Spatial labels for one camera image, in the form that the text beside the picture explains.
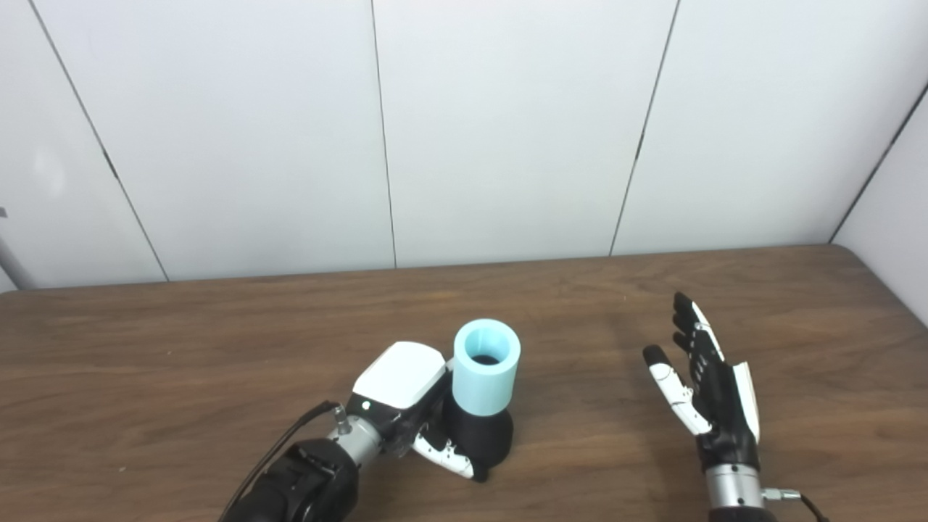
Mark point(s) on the white and black left hand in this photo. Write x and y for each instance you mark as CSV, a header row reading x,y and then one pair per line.
x,y
402,380

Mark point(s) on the white and black right hand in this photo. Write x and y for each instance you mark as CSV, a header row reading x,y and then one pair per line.
x,y
714,391

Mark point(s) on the light blue cylinder cup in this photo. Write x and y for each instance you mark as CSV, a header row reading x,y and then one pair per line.
x,y
486,377

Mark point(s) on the black funnel-shaped nozzle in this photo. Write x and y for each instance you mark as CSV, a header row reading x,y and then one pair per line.
x,y
478,438

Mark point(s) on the black wall panel hinge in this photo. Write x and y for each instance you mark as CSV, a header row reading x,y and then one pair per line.
x,y
640,145
109,164

